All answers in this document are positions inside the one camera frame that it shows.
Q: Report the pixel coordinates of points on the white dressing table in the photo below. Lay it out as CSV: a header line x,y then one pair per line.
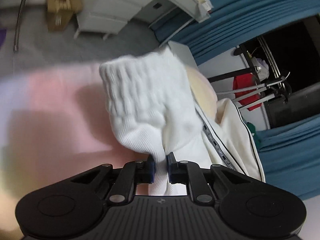
x,y
110,16

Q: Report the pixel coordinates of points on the green clothes pile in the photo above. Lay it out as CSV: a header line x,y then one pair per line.
x,y
253,132

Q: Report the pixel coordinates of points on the right blue curtain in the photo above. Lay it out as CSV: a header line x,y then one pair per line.
x,y
290,157

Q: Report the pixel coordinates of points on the white garment steamer stand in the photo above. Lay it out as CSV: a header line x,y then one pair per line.
x,y
259,81

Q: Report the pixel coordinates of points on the blue curtain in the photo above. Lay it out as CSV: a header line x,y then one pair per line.
x,y
290,157
231,23

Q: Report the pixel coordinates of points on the left blue curtain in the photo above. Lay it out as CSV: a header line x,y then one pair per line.
x,y
231,23

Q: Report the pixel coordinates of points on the pastel pink blue bedsheet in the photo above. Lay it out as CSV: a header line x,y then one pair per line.
x,y
53,125

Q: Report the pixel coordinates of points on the brown cardboard box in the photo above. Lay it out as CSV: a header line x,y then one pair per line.
x,y
60,12

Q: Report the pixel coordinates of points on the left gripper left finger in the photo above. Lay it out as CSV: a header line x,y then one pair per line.
x,y
76,205

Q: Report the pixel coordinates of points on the white jacket with striped trim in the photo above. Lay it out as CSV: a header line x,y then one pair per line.
x,y
157,106

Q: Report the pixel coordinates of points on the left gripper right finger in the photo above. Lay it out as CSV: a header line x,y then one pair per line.
x,y
245,205

